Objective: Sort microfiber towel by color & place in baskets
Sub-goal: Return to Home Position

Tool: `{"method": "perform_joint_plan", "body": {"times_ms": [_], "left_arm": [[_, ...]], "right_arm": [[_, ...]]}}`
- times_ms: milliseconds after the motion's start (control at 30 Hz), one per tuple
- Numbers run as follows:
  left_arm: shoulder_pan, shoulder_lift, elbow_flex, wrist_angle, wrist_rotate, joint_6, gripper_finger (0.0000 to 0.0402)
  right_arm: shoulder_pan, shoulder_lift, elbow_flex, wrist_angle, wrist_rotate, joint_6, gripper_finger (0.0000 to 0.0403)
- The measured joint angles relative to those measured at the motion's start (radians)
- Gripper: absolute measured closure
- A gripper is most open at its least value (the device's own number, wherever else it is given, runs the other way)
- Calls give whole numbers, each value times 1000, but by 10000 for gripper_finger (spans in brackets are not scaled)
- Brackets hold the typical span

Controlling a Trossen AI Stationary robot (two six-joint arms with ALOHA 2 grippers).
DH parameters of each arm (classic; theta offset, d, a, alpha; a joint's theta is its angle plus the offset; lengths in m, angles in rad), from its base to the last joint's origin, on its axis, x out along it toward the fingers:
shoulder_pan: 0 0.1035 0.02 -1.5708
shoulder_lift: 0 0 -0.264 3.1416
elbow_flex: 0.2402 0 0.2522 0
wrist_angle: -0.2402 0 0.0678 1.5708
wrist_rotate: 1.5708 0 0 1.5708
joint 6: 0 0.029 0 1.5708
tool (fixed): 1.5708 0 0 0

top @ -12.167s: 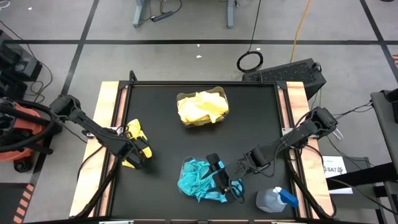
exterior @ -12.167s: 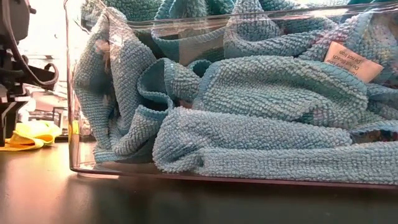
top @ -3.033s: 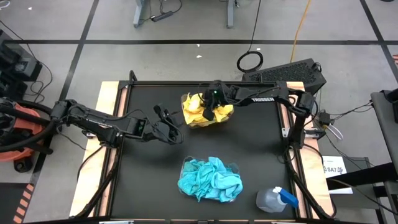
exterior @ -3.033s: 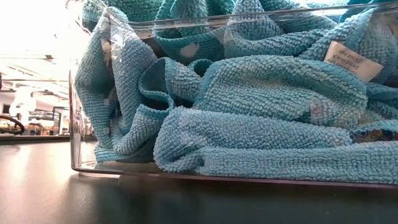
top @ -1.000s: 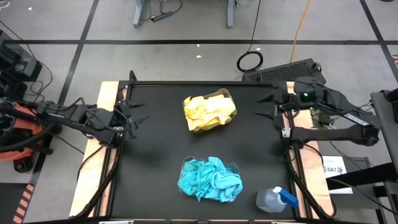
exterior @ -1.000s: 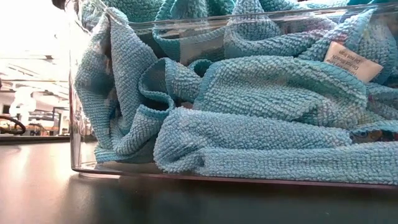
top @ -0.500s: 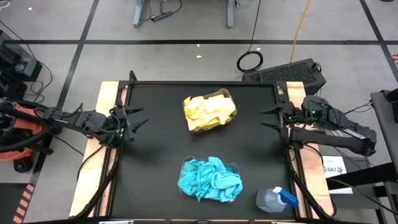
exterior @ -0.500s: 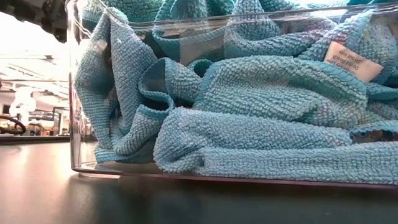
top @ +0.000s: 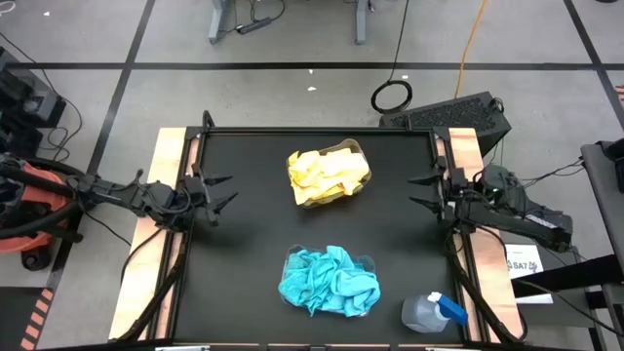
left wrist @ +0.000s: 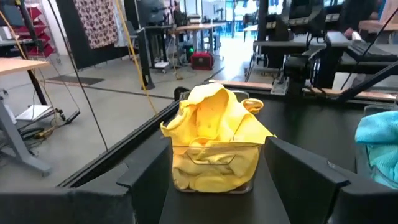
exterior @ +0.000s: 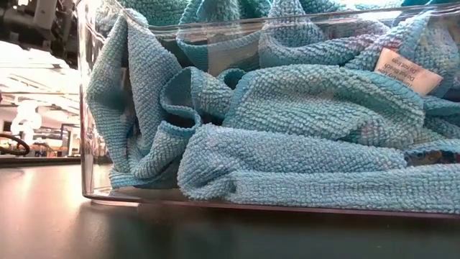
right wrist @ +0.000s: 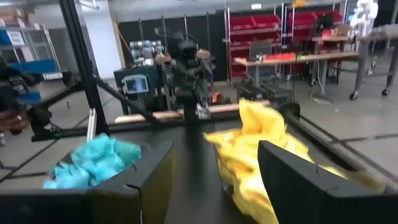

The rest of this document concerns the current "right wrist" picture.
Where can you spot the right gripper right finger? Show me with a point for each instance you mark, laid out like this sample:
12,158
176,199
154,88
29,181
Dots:
326,208

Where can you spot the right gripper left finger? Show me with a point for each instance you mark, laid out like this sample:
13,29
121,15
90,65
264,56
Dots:
77,208

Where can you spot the blue microfiber towel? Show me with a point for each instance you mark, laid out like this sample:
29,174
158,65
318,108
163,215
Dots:
105,155
65,177

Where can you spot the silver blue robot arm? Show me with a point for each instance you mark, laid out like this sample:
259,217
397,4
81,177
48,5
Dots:
146,49

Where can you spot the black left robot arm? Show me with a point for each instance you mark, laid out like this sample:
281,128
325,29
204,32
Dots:
189,93

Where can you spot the clear plastic basket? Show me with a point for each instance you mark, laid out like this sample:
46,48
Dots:
224,174
62,182

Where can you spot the small orange item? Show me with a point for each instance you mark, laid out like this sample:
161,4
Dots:
215,98

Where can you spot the blue cart with screen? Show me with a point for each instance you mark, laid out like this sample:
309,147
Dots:
135,84

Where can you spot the red bin shelf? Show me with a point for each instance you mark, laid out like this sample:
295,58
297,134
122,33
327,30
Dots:
301,18
248,23

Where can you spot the black boxes under table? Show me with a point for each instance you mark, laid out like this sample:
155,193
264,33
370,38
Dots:
264,91

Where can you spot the person's hand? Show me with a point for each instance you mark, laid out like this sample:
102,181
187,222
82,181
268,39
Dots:
12,119

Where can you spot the black table mat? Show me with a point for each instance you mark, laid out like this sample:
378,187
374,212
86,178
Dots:
192,174

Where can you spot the wooden top work table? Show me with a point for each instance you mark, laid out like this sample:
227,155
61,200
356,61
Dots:
311,57

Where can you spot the white figure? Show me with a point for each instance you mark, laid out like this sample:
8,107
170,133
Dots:
363,15

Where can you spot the metal cart with casters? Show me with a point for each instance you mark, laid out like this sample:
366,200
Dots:
382,32

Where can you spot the black diagonal frame brace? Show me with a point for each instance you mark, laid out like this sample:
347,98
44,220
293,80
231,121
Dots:
59,98
124,99

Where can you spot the silver mounting bracket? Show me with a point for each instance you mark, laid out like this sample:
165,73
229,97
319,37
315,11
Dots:
91,123

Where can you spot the black aluminium frame post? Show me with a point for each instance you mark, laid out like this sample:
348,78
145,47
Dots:
83,62

